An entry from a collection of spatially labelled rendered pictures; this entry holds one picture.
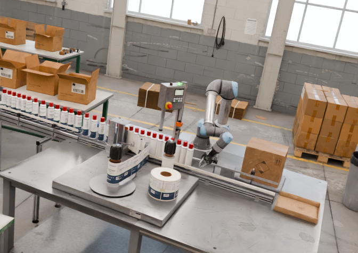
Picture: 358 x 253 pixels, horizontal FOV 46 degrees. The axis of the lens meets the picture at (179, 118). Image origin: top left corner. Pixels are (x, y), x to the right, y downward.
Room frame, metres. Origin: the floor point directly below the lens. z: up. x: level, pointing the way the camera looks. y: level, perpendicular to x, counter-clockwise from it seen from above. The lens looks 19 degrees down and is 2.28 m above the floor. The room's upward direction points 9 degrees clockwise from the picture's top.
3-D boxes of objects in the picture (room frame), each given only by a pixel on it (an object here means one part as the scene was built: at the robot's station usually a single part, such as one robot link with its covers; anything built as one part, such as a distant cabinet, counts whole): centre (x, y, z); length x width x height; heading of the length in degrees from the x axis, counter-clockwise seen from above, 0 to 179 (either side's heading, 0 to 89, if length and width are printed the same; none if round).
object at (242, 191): (3.04, 0.01, 0.85); 1.65 x 0.11 x 0.05; 71
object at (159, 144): (3.09, 0.12, 0.98); 0.05 x 0.05 x 0.20
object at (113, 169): (2.53, 0.37, 1.04); 0.09 x 0.09 x 0.29
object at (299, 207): (2.72, -0.93, 0.85); 0.30 x 0.26 x 0.04; 71
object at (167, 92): (3.16, 0.08, 1.38); 0.17 x 0.10 x 0.19; 126
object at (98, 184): (2.53, 0.37, 0.89); 0.31 x 0.31 x 0.01
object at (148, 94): (7.27, 0.41, 0.16); 0.65 x 0.54 x 0.32; 83
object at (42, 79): (4.67, 1.56, 0.96); 0.53 x 0.45 x 0.37; 170
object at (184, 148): (3.02, -0.08, 0.98); 0.05 x 0.05 x 0.20
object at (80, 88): (4.55, 1.16, 0.97); 0.51 x 0.39 x 0.37; 174
